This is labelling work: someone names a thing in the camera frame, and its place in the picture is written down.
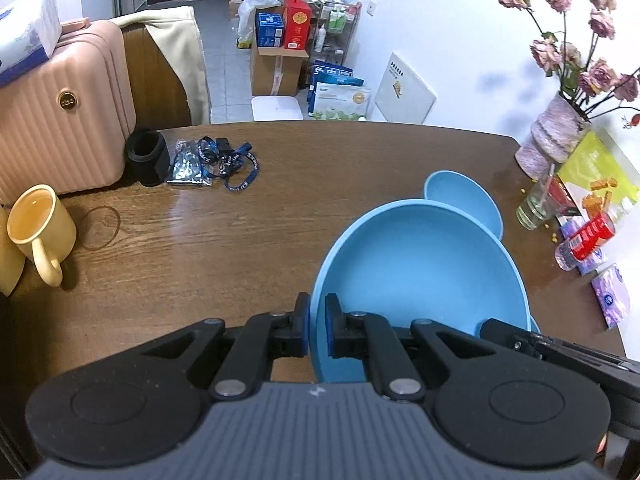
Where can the wooden chair with beige cloth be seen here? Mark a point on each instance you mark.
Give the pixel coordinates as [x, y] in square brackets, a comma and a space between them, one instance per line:
[166, 67]

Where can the yellow thermos jug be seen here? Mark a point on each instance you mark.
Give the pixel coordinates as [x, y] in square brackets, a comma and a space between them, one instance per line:
[12, 260]

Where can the red flat box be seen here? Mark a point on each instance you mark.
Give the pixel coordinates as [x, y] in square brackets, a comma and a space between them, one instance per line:
[561, 202]

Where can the clear drinking glass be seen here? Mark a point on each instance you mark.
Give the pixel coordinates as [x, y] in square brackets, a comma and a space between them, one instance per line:
[535, 210]

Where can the dried pink flowers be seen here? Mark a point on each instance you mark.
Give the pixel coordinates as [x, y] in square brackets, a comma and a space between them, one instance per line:
[589, 85]

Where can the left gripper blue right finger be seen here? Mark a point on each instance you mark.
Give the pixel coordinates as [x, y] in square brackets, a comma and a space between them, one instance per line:
[369, 338]

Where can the purple tissue pack far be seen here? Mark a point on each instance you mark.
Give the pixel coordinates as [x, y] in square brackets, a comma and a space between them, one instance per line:
[585, 247]

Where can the blue bowl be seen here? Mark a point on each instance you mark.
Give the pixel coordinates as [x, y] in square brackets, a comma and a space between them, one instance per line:
[414, 259]
[534, 328]
[460, 191]

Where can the white green bag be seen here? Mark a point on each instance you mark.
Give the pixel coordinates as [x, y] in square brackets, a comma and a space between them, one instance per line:
[341, 102]

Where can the purple tissue pack near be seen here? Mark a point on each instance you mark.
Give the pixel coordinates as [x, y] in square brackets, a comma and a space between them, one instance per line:
[612, 295]

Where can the black round pouch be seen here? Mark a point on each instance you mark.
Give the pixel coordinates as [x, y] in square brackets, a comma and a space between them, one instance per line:
[147, 156]

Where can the brown cardboard box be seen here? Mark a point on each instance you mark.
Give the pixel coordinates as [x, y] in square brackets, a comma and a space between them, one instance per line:
[275, 71]

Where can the wire storage rack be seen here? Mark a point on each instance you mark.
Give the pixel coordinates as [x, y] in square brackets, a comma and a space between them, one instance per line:
[332, 27]

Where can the purple tissue pack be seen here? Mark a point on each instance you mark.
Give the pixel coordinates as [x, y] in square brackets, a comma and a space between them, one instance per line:
[585, 247]
[612, 295]

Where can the pink ribbed suitcase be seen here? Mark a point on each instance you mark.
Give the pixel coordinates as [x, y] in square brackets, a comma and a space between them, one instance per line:
[66, 122]

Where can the white blue tissue pack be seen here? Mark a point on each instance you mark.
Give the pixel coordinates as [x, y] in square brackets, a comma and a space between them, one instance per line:
[30, 30]

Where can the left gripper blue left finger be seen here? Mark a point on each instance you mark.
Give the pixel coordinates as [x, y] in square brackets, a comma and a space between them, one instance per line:
[248, 352]

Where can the white plastic bag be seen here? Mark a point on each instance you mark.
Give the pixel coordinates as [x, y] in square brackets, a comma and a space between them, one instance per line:
[247, 11]

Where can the pink textured vase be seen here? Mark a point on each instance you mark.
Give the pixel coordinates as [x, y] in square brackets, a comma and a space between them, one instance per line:
[553, 136]

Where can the red gift box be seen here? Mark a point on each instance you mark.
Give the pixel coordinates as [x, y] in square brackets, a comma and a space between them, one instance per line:
[296, 16]

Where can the blue carton box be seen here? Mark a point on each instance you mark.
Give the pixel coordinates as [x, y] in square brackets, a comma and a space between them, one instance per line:
[269, 28]

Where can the yellow ceramic mug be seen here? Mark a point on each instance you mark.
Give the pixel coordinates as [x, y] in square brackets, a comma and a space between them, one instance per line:
[43, 230]

